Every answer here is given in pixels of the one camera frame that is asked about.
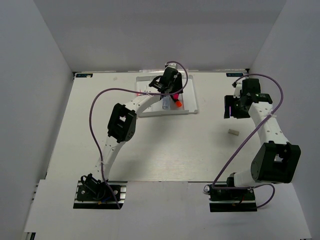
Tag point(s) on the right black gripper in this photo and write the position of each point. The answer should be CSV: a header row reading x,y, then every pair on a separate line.
x,y
229,101

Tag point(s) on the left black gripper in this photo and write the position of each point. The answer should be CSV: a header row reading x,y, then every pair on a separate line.
x,y
178,88

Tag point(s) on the pink highlighter black cap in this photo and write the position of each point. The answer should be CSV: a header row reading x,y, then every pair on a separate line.
x,y
175,96

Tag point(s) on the small blue-capped bottle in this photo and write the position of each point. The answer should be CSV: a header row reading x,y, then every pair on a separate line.
x,y
166,103

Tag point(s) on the orange highlighter black cap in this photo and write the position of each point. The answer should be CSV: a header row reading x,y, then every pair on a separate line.
x,y
177,103

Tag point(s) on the white eraser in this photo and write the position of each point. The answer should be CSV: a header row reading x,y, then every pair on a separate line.
x,y
233,132

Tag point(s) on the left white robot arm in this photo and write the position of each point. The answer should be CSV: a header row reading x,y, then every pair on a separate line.
x,y
121,126

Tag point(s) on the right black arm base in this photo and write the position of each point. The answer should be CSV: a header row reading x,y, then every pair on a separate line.
x,y
231,200

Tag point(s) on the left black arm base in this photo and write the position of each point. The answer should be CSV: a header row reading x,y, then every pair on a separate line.
x,y
96,194

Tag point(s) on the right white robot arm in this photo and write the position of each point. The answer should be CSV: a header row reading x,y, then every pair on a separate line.
x,y
277,159

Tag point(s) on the white compartment tray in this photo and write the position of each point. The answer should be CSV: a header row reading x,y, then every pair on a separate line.
x,y
188,99

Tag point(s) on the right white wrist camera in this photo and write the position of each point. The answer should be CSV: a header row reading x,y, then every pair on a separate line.
x,y
237,89

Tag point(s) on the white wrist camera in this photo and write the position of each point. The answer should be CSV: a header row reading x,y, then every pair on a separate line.
x,y
172,65
237,89

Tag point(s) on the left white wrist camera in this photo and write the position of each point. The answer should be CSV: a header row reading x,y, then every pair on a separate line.
x,y
172,65

